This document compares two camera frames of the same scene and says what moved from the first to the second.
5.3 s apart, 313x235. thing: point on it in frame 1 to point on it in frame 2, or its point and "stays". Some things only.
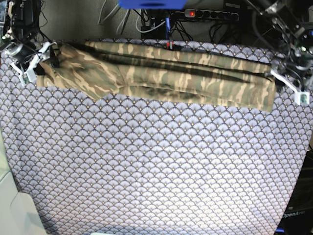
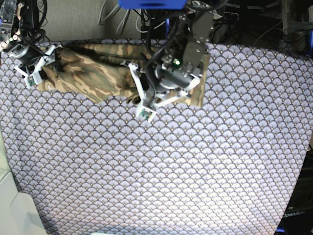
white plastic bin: (19, 214) stays
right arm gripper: (296, 74) to (159, 82)
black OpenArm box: (298, 220) stays
